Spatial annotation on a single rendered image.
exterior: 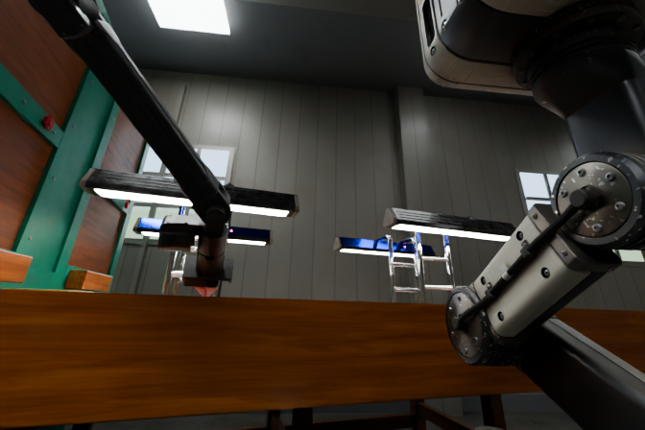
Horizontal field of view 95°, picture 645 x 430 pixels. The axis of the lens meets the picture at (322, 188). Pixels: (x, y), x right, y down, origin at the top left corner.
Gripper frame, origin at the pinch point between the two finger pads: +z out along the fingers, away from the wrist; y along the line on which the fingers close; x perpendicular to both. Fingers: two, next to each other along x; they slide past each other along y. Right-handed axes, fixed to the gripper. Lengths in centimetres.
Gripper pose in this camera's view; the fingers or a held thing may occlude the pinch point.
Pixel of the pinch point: (205, 296)
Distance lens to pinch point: 79.1
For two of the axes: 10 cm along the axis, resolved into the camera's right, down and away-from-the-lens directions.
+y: -9.5, -1.4, -2.8
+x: 1.8, 4.8, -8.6
